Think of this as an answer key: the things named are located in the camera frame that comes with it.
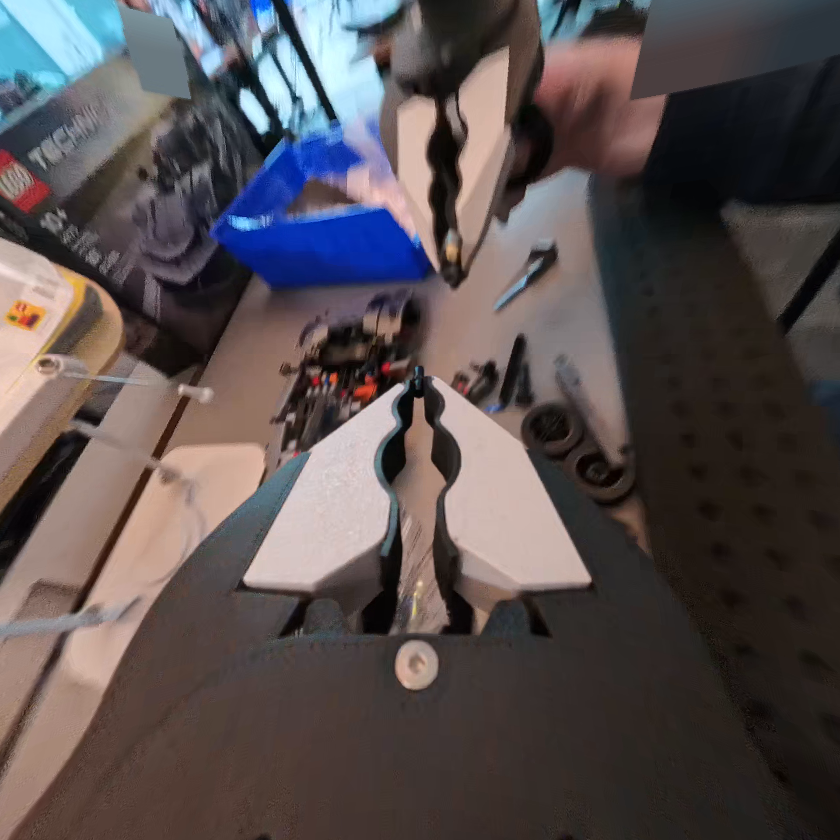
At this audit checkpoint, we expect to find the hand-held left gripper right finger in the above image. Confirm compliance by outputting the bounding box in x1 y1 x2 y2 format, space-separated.
424 378 594 622

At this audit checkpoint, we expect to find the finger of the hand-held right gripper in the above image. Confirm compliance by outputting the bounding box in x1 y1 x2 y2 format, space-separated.
397 94 448 271
454 46 516 278

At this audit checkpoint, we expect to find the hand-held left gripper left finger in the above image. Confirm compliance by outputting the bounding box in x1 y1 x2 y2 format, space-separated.
243 382 412 626

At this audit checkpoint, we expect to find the plastic bag of lego parts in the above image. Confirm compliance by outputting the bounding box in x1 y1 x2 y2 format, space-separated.
392 512 448 635

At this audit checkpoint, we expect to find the lego car chassis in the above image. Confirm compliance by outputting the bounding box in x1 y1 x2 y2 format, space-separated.
271 292 422 462

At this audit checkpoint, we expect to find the lego instruction booklet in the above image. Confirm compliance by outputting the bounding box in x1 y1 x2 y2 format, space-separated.
0 239 107 370

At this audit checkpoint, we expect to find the person's right forearm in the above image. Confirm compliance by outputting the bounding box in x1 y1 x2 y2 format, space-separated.
643 59 840 206

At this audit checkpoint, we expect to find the plain grey lego panel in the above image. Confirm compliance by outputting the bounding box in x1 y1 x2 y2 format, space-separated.
553 354 596 424

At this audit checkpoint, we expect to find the long black lego beam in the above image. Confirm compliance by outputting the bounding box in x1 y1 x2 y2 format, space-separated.
497 333 530 409

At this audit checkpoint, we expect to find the dark lego set box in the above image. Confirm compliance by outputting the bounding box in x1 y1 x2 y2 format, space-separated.
0 59 265 370

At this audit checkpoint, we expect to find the person's right hand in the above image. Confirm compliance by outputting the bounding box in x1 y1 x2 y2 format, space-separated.
533 38 665 177

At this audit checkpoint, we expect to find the brown cardboard piece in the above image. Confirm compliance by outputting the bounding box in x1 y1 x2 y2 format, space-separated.
285 177 357 219

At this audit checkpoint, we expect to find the blue plastic bin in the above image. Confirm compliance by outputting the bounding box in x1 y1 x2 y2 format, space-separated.
211 125 435 291

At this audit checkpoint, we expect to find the white book stand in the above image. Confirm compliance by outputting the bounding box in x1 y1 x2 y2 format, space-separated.
0 262 268 834

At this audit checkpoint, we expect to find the black metal pole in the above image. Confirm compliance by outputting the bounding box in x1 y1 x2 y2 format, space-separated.
271 0 340 123

